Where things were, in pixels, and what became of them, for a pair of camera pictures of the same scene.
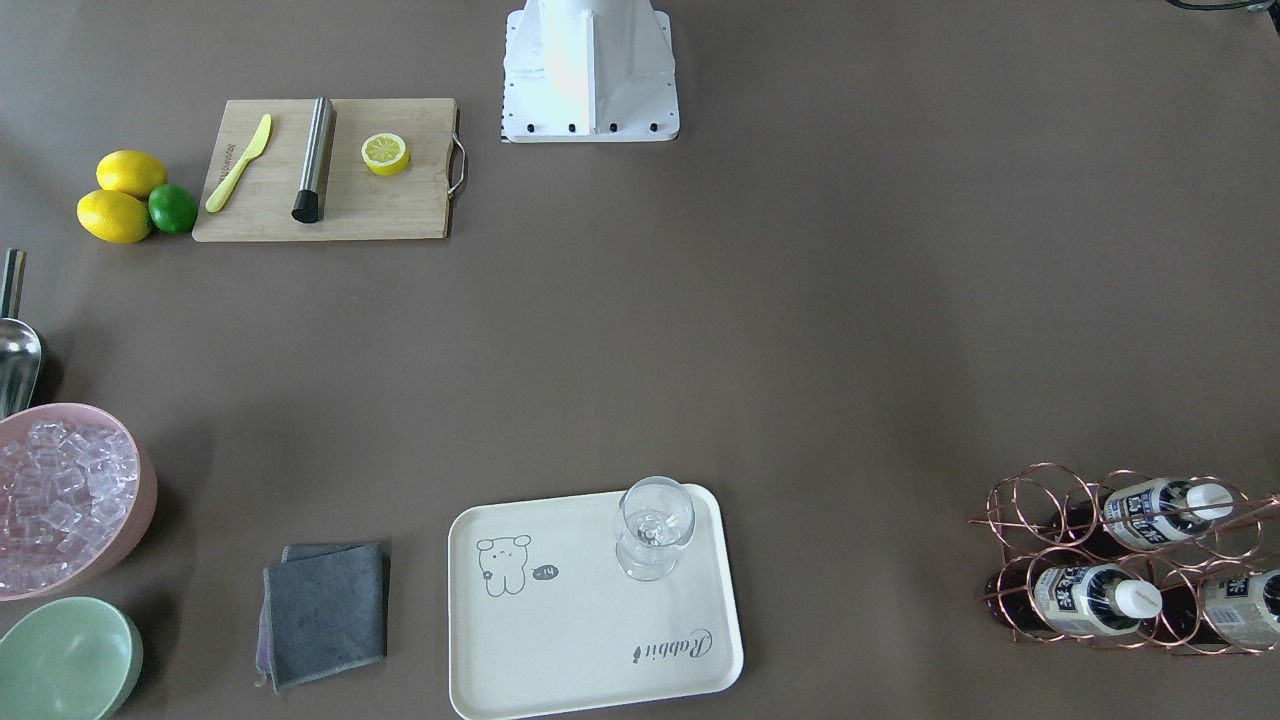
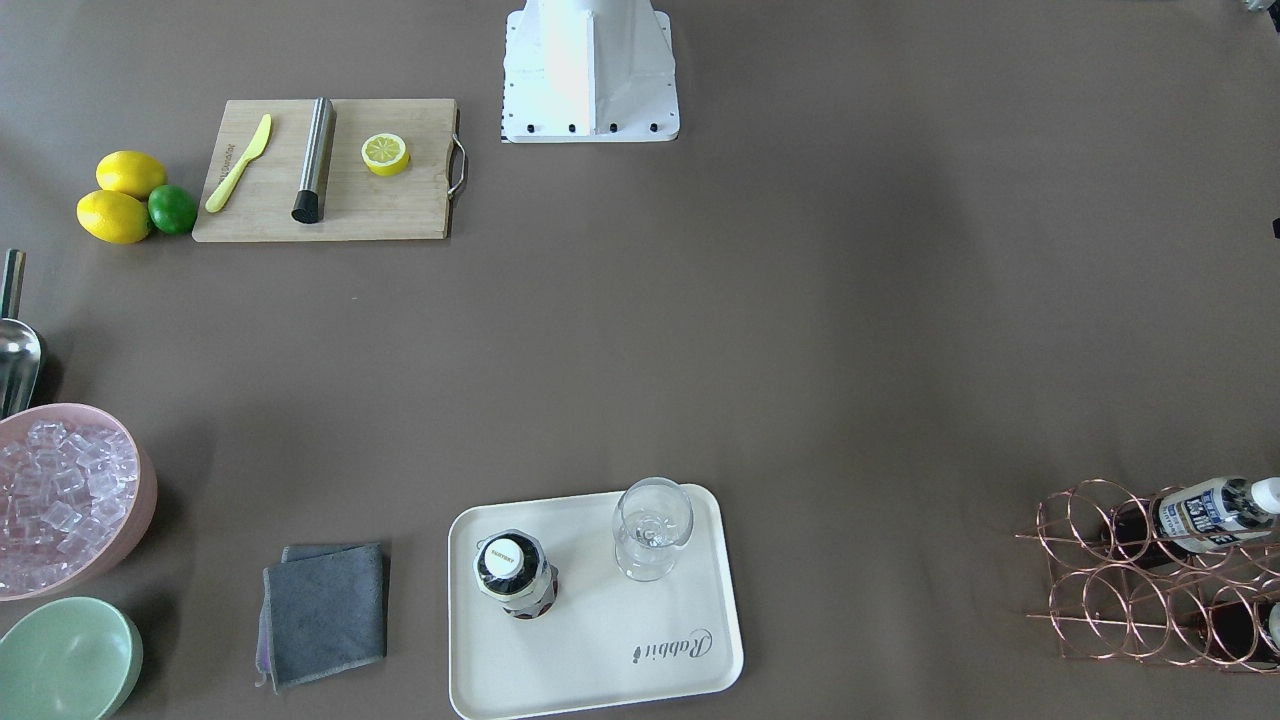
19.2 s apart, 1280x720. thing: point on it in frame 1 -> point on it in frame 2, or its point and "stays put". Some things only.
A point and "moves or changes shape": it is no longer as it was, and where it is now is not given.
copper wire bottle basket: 1135,559 moves or changes shape
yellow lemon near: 113,216 stays put
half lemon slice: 385,154 stays put
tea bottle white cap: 1139,514 -> 511,569
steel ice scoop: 20,352 stays put
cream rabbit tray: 542,617 stays put
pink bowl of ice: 76,485 stays put
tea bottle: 1095,599 -> 1200,518
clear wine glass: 655,516 stays put
